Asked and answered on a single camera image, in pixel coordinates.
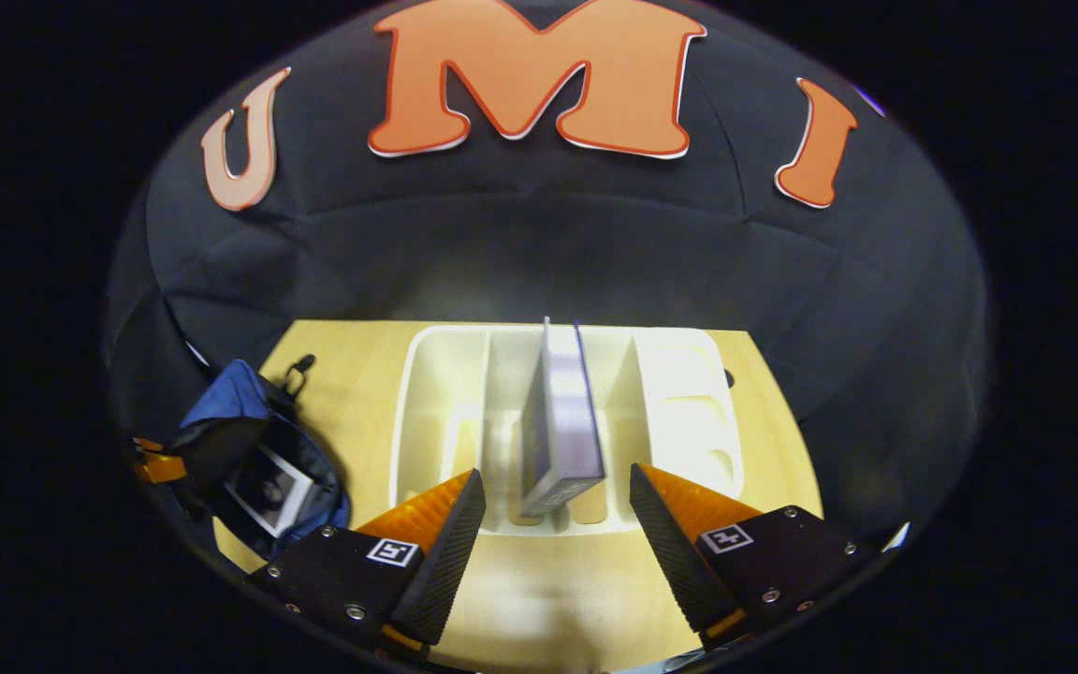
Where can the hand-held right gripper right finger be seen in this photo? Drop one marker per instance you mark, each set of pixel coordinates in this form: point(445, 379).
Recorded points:
point(670, 562)

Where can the black backdrop cloth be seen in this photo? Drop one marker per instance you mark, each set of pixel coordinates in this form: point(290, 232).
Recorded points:
point(539, 234)
point(141, 374)

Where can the book with white-bordered cover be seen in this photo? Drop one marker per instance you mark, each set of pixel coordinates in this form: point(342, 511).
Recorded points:
point(268, 491)

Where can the book with blue cover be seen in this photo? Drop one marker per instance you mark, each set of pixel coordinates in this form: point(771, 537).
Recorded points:
point(562, 421)

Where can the white plastic bookshelf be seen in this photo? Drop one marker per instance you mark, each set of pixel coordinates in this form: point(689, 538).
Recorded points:
point(689, 412)

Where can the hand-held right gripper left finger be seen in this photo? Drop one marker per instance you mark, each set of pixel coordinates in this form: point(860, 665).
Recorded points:
point(445, 571)

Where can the blue schoolbag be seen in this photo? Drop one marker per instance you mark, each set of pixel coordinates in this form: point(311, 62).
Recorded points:
point(230, 393)

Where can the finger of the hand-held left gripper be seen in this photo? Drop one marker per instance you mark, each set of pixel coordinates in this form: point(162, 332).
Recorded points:
point(160, 466)

